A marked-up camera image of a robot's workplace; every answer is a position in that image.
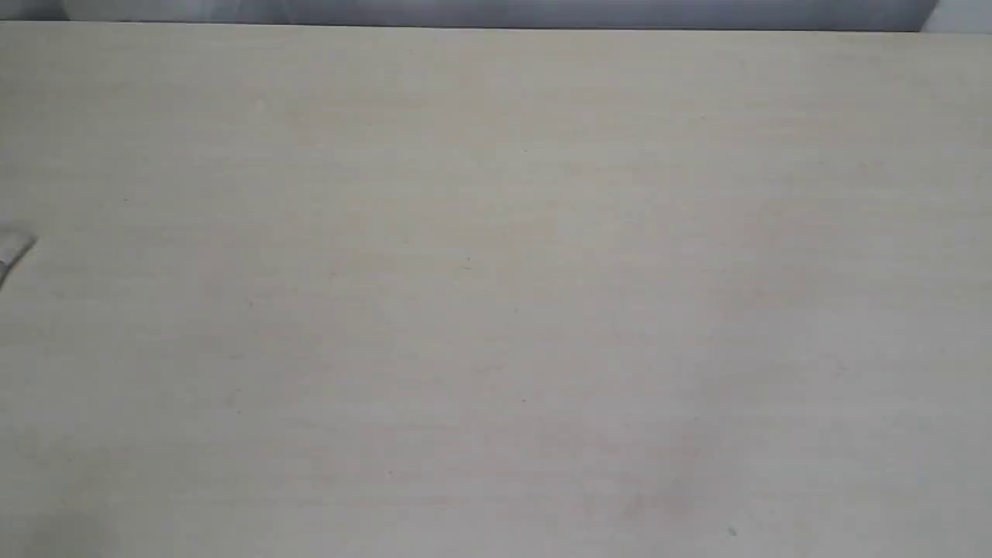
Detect wide wooden paint brush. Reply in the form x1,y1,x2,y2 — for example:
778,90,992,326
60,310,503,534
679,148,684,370
0,227,36,287

